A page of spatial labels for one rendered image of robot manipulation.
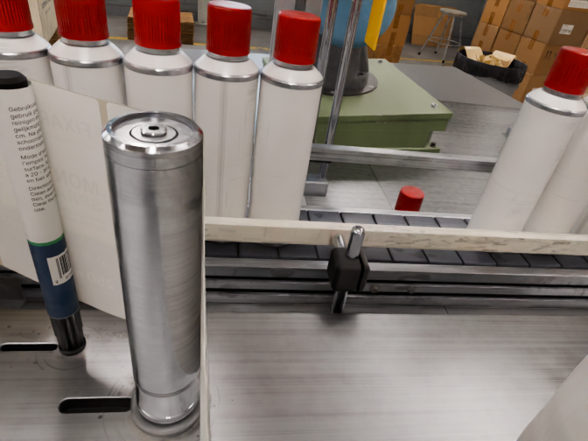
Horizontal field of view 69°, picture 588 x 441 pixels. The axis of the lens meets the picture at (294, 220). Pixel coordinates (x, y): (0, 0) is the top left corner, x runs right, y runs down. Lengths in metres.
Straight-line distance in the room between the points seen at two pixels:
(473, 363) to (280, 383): 0.15
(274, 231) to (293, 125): 0.10
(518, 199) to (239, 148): 0.28
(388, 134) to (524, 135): 0.35
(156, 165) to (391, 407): 0.23
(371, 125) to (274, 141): 0.40
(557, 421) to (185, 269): 0.18
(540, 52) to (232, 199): 3.89
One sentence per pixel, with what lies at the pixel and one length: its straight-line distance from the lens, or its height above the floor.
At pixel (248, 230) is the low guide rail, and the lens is 0.38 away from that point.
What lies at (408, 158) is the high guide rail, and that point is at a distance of 0.46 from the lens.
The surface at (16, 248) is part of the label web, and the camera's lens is 0.33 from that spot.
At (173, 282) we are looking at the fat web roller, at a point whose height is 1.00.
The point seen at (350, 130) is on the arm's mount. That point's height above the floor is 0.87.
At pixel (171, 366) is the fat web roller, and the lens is 0.24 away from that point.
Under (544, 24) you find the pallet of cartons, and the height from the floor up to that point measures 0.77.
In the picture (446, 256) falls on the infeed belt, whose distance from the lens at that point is 0.47.
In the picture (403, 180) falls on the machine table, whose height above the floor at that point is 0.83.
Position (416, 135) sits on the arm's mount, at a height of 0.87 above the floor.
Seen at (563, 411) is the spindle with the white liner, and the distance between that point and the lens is 0.23.
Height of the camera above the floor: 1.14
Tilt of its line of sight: 34 degrees down
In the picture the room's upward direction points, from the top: 9 degrees clockwise
